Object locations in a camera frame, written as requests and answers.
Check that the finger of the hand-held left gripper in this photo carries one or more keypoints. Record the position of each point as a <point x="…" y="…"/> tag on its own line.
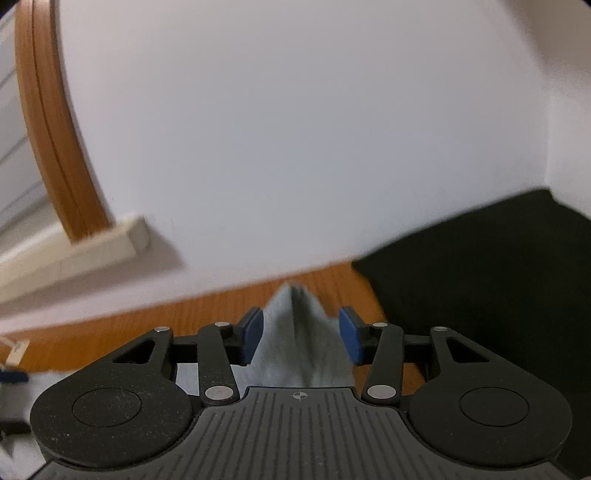
<point x="11" y="376"/>
<point x="14" y="431"/>

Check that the black cloth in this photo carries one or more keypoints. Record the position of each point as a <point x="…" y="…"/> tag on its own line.
<point x="485" y="277"/>

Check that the white power strip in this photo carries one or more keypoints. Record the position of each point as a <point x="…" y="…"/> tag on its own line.
<point x="16" y="353"/>

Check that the cream window sill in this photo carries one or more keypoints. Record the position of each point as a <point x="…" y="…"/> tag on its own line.
<point x="69" y="263"/>

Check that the white window blind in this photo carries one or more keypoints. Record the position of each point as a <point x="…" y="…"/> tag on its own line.
<point x="18" y="161"/>

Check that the light grey fleece garment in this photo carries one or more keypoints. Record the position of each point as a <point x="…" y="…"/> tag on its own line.
<point x="304" y="346"/>

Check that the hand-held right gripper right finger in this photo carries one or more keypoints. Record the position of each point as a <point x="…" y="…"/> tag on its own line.
<point x="349" y="334"/>

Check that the wooden window frame post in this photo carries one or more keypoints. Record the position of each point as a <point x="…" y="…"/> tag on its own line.
<point x="55" y="138"/>

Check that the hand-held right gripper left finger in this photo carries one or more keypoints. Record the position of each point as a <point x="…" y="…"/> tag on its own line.
<point x="252" y="334"/>

